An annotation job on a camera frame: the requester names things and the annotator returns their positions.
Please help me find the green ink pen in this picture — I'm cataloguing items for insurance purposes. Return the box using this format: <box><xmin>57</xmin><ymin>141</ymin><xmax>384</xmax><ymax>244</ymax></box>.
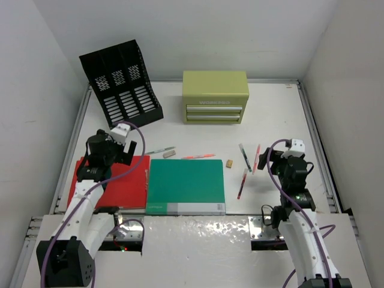
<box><xmin>239</xmin><ymin>143</ymin><xmax>252</xmax><ymax>172</ymax></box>

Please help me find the olive green drawer toolbox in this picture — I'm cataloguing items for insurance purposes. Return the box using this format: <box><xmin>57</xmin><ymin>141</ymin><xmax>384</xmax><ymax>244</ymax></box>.
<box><xmin>182</xmin><ymin>70</ymin><xmax>250</xmax><ymax>124</ymax></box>

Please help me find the dark red ink pen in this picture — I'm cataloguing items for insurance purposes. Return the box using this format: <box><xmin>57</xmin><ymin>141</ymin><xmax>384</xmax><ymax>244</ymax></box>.
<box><xmin>237</xmin><ymin>168</ymin><xmax>248</xmax><ymax>200</ymax></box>

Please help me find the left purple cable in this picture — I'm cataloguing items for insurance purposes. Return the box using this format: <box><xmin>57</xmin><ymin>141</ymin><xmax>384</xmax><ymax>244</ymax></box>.
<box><xmin>38</xmin><ymin>121</ymin><xmax>147</xmax><ymax>288</ymax></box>

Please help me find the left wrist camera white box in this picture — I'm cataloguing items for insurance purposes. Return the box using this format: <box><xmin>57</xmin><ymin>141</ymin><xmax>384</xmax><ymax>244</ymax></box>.
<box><xmin>110</xmin><ymin>124</ymin><xmax>130</xmax><ymax>146</ymax></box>

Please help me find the black three-slot file rack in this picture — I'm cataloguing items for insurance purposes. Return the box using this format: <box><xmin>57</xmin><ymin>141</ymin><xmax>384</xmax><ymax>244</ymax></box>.
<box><xmin>79</xmin><ymin>40</ymin><xmax>164</xmax><ymax>128</ymax></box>

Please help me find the green binder folder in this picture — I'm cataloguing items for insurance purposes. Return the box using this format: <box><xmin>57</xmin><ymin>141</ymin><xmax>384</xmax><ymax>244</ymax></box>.
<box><xmin>146</xmin><ymin>159</ymin><xmax>226</xmax><ymax>216</ymax></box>

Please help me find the beige eraser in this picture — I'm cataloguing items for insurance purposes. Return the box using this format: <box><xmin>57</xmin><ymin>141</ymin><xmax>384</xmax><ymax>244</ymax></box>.
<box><xmin>163</xmin><ymin>150</ymin><xmax>176</xmax><ymax>158</ymax></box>

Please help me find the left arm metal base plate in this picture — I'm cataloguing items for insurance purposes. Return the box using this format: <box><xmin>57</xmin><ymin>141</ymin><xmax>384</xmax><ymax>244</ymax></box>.
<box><xmin>89</xmin><ymin>210</ymin><xmax>145</xmax><ymax>246</ymax></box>

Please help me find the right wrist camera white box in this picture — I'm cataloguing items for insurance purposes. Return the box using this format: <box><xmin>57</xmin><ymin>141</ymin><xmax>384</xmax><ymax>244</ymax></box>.
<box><xmin>282</xmin><ymin>139</ymin><xmax>305</xmax><ymax>158</ymax></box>

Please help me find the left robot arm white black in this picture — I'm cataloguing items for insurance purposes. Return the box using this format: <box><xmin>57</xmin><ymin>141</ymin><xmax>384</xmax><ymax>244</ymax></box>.
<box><xmin>36</xmin><ymin>123</ymin><xmax>137</xmax><ymax>287</ymax></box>

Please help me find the light red pen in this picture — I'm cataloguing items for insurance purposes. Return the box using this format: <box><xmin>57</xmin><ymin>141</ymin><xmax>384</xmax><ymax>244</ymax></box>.
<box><xmin>252</xmin><ymin>144</ymin><xmax>261</xmax><ymax>175</ymax></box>

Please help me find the grey green pen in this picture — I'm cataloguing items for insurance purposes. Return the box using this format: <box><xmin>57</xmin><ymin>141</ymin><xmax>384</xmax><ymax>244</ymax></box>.
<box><xmin>145</xmin><ymin>146</ymin><xmax>176</xmax><ymax>155</ymax></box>

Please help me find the red folder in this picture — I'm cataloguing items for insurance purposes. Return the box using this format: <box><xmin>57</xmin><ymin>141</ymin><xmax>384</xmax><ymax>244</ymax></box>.
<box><xmin>67</xmin><ymin>155</ymin><xmax>150</xmax><ymax>209</ymax></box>

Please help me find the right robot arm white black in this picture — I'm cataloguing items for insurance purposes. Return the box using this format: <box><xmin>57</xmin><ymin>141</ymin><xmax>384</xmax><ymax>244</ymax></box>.
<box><xmin>257</xmin><ymin>148</ymin><xmax>352</xmax><ymax>287</ymax></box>

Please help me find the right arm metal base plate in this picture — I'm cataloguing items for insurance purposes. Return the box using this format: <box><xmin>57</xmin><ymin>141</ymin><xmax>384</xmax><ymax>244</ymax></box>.
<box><xmin>248</xmin><ymin>215</ymin><xmax>284</xmax><ymax>242</ymax></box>

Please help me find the orange highlighter pen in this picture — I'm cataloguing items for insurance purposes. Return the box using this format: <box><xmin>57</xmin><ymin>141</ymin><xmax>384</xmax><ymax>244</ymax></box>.
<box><xmin>181</xmin><ymin>154</ymin><xmax>215</xmax><ymax>160</ymax></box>

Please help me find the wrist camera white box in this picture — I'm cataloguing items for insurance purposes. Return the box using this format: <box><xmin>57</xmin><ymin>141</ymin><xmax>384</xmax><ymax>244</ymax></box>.
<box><xmin>110</xmin><ymin>124</ymin><xmax>130</xmax><ymax>146</ymax></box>
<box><xmin>282</xmin><ymin>139</ymin><xmax>305</xmax><ymax>158</ymax></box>

